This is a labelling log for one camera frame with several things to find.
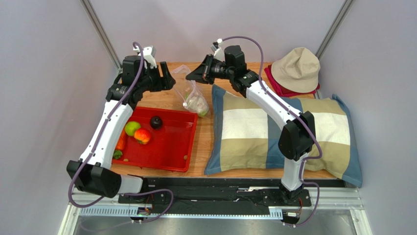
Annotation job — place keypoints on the red folded cloth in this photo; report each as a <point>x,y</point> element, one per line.
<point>280,90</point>

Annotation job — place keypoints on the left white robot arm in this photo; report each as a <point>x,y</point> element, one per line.
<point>92,172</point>

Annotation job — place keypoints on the green apple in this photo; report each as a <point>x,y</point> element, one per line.
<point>131,127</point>

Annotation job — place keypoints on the red yellow apple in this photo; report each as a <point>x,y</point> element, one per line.
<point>143,136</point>

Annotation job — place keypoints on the white green cauliflower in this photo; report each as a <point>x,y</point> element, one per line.
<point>196,104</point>

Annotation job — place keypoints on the aluminium frame rail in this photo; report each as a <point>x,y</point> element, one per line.
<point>336,209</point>

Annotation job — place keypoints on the beige bucket hat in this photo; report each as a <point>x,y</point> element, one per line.
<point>297,71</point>

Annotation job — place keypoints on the plaid blue beige pillow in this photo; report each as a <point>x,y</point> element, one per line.
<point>246,137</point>

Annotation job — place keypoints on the dark purple mangosteen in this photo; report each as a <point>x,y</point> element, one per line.
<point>156,122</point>

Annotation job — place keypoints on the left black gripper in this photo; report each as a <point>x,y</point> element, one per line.
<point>165,83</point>

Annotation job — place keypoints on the clear zip top bag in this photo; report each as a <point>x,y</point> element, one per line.
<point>184,87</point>

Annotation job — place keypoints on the red plastic tray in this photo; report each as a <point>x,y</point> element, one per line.
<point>169,148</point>

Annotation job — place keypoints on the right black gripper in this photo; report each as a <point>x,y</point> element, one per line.
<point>208,69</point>

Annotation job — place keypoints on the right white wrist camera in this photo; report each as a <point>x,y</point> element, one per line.
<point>218,52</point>

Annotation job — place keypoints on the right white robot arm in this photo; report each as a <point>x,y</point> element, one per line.
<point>297,128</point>

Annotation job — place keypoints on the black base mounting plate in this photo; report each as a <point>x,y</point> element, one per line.
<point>217,196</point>

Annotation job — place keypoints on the orange carrot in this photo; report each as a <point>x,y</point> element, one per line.
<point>121,143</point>

